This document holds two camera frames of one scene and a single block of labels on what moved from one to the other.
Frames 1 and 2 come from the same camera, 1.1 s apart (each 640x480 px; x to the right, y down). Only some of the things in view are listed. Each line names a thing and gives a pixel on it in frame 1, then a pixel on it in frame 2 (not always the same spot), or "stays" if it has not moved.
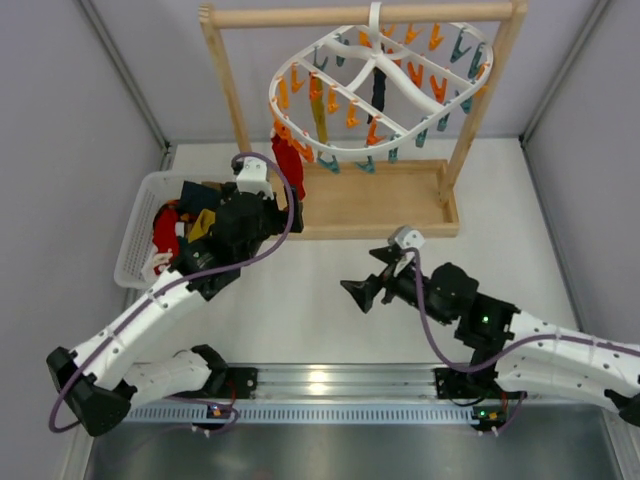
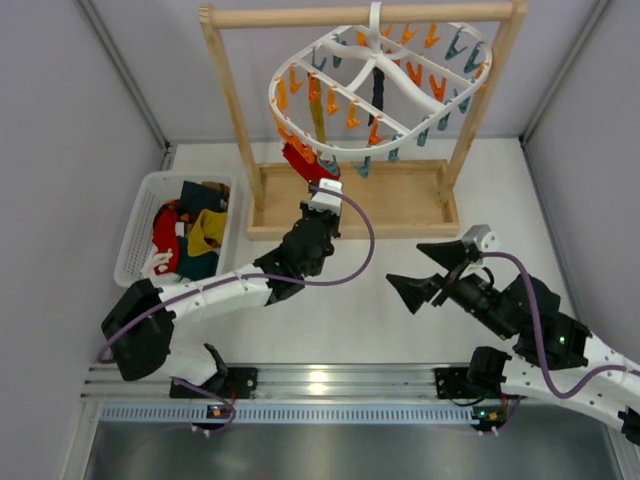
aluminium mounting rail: [247, 383] stays
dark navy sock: [379, 89] stays
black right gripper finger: [389, 255] to [446, 254]
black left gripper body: [279, 216] to [320, 216]
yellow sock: [205, 219] stays
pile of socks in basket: [190, 218] stays
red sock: [291, 153] to [314, 170]
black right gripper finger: [365, 291] to [415, 291]
